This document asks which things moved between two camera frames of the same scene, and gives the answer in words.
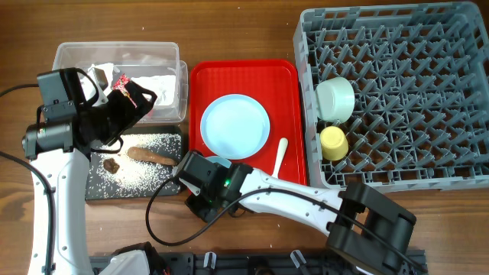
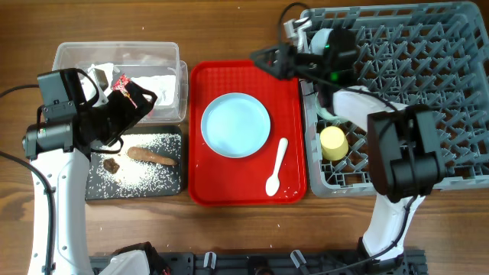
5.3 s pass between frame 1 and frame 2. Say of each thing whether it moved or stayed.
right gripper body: moved
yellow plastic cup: stayed
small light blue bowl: moved
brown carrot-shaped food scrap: stayed
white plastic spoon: stayed
